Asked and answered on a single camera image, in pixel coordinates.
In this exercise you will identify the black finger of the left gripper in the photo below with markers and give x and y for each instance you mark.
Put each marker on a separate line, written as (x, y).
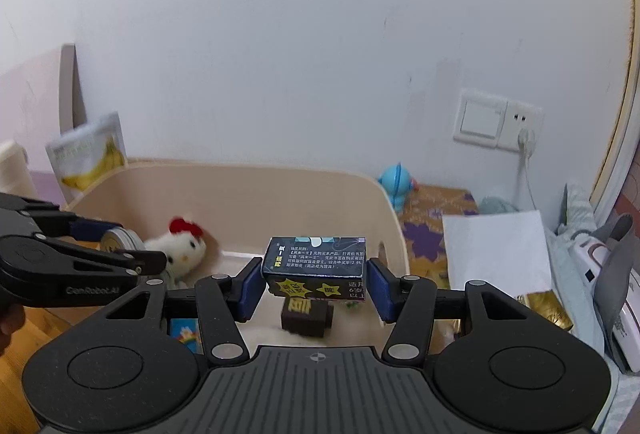
(29, 262)
(28, 217)

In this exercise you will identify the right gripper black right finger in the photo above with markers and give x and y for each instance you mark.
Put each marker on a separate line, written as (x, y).
(477, 360)

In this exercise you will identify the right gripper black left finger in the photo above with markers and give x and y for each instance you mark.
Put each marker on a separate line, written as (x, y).
(119, 370)

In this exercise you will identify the round decorated tin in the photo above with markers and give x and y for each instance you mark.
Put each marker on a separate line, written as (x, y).
(118, 238)

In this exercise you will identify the colourful cartoon small box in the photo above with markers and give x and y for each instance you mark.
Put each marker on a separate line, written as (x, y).
(187, 332)

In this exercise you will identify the black square box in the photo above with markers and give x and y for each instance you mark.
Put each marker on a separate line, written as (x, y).
(306, 317)

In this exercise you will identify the black box yellow stars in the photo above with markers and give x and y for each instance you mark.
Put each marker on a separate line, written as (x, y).
(316, 268)

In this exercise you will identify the white plush toy red bow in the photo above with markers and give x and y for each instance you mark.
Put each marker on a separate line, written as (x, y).
(184, 247)

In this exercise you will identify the cream insulated bottle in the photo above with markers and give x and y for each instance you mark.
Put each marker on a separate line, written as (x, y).
(15, 178)

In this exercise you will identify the banana chips snack pouch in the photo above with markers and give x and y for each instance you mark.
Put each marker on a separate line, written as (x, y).
(82, 156)

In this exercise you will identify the gold foil snack bag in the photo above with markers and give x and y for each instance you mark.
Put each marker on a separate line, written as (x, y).
(548, 305)

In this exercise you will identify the beige plastic storage bin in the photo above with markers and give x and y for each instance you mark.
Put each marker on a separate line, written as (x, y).
(241, 208)

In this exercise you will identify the white paper bag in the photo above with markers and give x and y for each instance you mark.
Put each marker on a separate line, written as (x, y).
(508, 251)

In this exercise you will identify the white handheld appliance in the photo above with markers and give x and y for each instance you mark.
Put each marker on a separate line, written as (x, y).
(608, 271)

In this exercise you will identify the patterned brown purple cloth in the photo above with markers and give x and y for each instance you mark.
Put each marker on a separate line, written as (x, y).
(421, 224)

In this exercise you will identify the blue plush toy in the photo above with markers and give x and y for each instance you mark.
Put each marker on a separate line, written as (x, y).
(398, 183)

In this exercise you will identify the white wall switch socket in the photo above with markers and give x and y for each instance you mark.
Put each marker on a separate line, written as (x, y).
(490, 121)

